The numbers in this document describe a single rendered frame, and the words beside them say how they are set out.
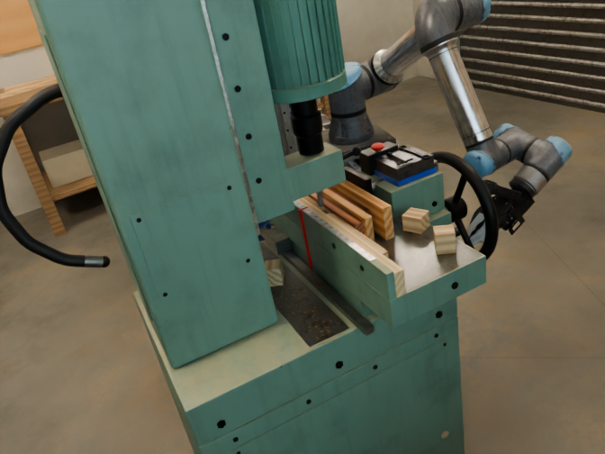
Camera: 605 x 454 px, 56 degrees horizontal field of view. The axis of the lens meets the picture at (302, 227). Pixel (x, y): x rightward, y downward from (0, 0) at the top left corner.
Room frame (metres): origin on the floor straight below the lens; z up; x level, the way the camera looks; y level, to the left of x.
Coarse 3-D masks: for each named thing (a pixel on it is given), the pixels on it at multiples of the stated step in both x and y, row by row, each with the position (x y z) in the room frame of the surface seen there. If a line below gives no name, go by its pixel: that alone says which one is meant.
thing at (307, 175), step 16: (288, 160) 1.04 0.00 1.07; (304, 160) 1.03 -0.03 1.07; (320, 160) 1.03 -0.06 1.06; (336, 160) 1.04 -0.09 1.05; (288, 176) 1.00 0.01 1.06; (304, 176) 1.01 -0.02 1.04; (320, 176) 1.02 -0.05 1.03; (336, 176) 1.04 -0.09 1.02; (304, 192) 1.01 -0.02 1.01; (320, 192) 1.05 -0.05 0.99
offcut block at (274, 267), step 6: (270, 264) 1.04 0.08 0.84; (276, 264) 1.04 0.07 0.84; (270, 270) 1.02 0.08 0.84; (276, 270) 1.02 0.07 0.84; (282, 270) 1.04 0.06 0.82; (270, 276) 1.02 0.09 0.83; (276, 276) 1.02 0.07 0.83; (282, 276) 1.02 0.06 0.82; (270, 282) 1.02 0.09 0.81; (276, 282) 1.02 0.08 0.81; (282, 282) 1.02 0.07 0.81
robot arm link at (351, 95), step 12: (348, 72) 1.74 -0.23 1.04; (360, 72) 1.75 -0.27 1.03; (348, 84) 1.73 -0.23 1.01; (360, 84) 1.75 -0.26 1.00; (372, 84) 1.77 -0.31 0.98; (336, 96) 1.74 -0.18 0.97; (348, 96) 1.73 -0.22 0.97; (360, 96) 1.74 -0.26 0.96; (336, 108) 1.74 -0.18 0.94; (348, 108) 1.73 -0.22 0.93; (360, 108) 1.74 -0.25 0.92
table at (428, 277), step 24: (432, 216) 1.06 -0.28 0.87; (312, 240) 1.02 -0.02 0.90; (384, 240) 0.96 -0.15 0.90; (408, 240) 0.94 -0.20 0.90; (432, 240) 0.92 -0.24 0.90; (456, 240) 0.91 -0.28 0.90; (336, 264) 0.93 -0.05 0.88; (408, 264) 0.86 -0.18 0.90; (432, 264) 0.84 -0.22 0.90; (456, 264) 0.83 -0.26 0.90; (480, 264) 0.83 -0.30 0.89; (360, 288) 0.85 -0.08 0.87; (408, 288) 0.78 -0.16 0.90; (432, 288) 0.79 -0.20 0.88; (456, 288) 0.81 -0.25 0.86; (384, 312) 0.78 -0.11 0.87; (408, 312) 0.77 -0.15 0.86
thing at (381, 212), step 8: (344, 184) 1.10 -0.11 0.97; (352, 184) 1.09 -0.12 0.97; (344, 192) 1.09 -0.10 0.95; (352, 192) 1.06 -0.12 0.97; (360, 192) 1.04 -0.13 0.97; (360, 200) 1.03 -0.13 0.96; (368, 200) 1.00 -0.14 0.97; (376, 200) 0.99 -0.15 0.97; (368, 208) 1.00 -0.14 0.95; (376, 208) 0.97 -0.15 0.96; (384, 208) 0.96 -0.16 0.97; (376, 216) 0.98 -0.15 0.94; (384, 216) 0.95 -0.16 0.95; (392, 216) 0.96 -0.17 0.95; (376, 224) 0.98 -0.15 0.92; (384, 224) 0.95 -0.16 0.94; (392, 224) 0.96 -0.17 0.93; (376, 232) 0.98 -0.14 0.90; (384, 232) 0.96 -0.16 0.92; (392, 232) 0.96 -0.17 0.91
